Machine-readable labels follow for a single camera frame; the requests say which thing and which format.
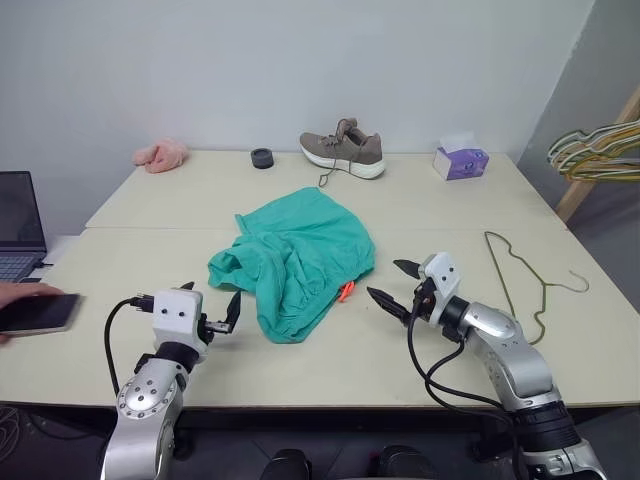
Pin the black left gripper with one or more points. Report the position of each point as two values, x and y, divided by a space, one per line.
215 327

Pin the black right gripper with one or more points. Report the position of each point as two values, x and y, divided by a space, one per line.
425 300

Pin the purple tissue box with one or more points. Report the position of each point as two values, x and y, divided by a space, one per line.
465 165

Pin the person's bare hand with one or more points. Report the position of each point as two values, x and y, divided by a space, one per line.
30 290

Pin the taupe sneaker with white sole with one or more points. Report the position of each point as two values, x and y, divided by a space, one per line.
360 150

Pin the pink plush cloth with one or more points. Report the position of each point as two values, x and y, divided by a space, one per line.
162 157

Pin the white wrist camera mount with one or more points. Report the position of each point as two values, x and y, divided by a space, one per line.
442 280
175 320

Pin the black smartphone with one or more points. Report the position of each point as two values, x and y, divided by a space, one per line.
35 312

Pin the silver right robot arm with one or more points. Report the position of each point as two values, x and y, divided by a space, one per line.
515 360

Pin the green shorts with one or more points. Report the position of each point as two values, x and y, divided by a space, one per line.
310 250

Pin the dark rounded shape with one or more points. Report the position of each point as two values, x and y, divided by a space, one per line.
287 465
405 462

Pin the grey laptop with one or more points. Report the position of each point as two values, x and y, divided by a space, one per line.
17 215

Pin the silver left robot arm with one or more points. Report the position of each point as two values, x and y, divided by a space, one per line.
145 400

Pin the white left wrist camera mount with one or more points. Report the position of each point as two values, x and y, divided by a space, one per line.
175 320

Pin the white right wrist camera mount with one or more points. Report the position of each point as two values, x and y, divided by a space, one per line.
442 280

